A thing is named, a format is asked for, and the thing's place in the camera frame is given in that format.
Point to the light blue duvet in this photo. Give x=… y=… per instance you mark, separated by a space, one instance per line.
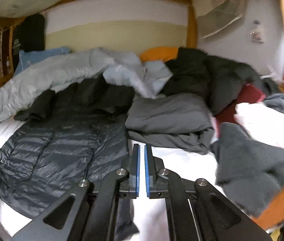
x=57 y=72

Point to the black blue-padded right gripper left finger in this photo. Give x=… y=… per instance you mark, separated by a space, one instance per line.
x=129 y=188

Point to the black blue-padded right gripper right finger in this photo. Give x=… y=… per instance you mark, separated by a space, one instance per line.
x=152 y=168

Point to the black fleece coat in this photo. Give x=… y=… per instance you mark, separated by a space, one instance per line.
x=217 y=80

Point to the black hanging garment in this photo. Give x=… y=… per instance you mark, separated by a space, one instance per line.
x=29 y=35

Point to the grey folded garment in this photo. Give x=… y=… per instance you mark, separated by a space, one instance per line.
x=179 y=121

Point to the orange pillow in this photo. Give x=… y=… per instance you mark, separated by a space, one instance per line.
x=159 y=53

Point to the dark quilted down jacket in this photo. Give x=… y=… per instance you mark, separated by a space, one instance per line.
x=77 y=133

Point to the dark grey sweater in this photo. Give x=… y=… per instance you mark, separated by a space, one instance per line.
x=250 y=173

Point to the white garment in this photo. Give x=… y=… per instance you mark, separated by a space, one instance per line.
x=262 y=123

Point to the blue pillow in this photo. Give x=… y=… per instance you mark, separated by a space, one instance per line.
x=26 y=59

